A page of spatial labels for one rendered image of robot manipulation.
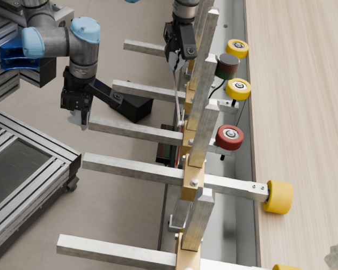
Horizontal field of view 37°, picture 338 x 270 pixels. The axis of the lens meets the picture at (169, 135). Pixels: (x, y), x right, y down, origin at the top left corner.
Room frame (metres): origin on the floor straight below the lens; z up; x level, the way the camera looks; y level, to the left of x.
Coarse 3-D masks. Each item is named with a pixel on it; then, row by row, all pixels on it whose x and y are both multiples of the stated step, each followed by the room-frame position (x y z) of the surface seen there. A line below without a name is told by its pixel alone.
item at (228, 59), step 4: (220, 56) 1.16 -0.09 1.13; (224, 56) 1.17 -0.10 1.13; (228, 56) 1.17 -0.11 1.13; (232, 56) 1.18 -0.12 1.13; (224, 60) 1.15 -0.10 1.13; (228, 60) 1.15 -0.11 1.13; (232, 60) 1.16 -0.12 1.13; (236, 60) 1.16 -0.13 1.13; (228, 64) 1.13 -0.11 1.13; (232, 64) 1.14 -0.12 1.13; (236, 64) 1.14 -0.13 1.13; (216, 76) 1.14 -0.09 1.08; (212, 80) 1.14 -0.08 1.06; (224, 80) 1.16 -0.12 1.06; (216, 88) 1.16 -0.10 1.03; (212, 92) 1.16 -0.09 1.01
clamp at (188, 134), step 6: (186, 120) 1.19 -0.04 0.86; (186, 126) 1.15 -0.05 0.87; (186, 132) 1.13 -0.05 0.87; (192, 132) 1.13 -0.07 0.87; (186, 138) 1.10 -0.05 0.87; (192, 138) 1.11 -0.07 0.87; (186, 144) 1.07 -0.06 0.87; (180, 150) 1.08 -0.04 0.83; (186, 150) 1.07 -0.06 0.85; (180, 156) 1.07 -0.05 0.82
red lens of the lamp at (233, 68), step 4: (236, 56) 1.18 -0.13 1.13; (220, 60) 1.15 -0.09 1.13; (220, 64) 1.14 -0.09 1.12; (224, 64) 1.13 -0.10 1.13; (220, 68) 1.14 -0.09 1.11; (224, 68) 1.13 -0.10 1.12; (228, 68) 1.13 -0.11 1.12; (232, 68) 1.13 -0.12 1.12; (236, 68) 1.14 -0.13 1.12; (228, 72) 1.13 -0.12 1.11; (232, 72) 1.14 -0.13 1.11
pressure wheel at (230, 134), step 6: (222, 126) 1.15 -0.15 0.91; (228, 126) 1.15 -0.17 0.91; (234, 126) 1.16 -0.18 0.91; (222, 132) 1.12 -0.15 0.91; (228, 132) 1.13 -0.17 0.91; (234, 132) 1.14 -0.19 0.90; (240, 132) 1.14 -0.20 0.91; (216, 138) 1.11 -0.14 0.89; (222, 138) 1.09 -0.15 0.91; (228, 138) 1.10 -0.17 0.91; (234, 138) 1.11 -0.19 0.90; (240, 138) 1.11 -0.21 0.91; (222, 144) 1.09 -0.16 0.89; (228, 144) 1.09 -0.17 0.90; (234, 144) 1.09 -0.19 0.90; (240, 144) 1.11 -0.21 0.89; (228, 150) 1.09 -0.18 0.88; (234, 150) 1.09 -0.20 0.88; (222, 156) 1.12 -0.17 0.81
